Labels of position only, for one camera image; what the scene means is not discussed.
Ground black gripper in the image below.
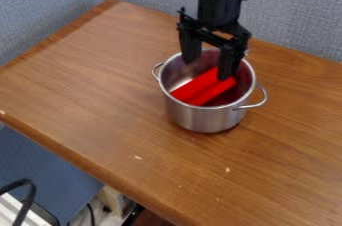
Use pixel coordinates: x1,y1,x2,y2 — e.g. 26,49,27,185
178,0,251,81

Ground white appliance with vents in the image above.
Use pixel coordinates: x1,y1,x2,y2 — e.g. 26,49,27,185
0,193,60,226

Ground stainless steel pot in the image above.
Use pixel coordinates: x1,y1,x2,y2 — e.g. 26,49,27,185
151,49,269,133

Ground black curved cable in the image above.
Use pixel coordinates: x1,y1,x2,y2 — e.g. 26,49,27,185
0,178,38,226

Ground white clutter under table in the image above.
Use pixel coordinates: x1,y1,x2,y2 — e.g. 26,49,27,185
67,186,138,226

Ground red block object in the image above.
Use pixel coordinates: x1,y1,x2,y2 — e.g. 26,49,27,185
171,67,237,106

